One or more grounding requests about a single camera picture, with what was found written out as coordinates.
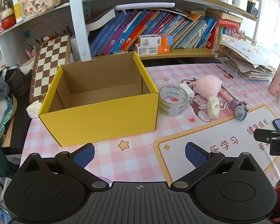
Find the pile of papers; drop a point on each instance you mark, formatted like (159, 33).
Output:
(247, 60)

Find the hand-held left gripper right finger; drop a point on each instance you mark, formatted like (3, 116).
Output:
(196, 155)

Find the row of colourful books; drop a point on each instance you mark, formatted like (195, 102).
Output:
(154, 26)

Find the grey purple toy figure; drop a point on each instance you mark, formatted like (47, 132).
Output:
(240, 112)

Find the brown white chessboard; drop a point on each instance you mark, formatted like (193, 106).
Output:
(51, 63)

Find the pink cup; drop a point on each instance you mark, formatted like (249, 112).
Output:
(278, 81)

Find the orange white carton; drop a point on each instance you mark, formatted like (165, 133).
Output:
(151, 50)
(154, 40)

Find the small black box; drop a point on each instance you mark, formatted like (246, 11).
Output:
(250, 7)

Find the crumpled white tissue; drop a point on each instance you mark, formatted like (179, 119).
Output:
(33, 109)

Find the white correction tape dispenser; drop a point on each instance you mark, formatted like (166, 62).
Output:
(212, 109)

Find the thick dark paperback book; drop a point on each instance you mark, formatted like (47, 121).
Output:
(100, 19)

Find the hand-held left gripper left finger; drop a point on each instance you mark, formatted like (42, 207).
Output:
(84, 156)

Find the pink plush ball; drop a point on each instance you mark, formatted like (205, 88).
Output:
(207, 85)

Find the yellow white mug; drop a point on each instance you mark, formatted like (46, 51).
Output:
(17, 8)

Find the red white doll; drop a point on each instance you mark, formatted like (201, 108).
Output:
(8, 18)

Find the dark brown bag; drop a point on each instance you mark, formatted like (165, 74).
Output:
(14, 80)

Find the white light tube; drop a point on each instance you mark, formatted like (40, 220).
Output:
(144, 5)

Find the pink checkered desk mat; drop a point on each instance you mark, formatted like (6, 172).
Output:
(135, 135)

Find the white wooden bookshelf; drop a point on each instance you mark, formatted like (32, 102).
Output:
(77, 28)

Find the yellow cardboard box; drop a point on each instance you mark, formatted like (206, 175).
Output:
(100, 119)

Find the clear tape roll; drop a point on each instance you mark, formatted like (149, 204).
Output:
(170, 110)

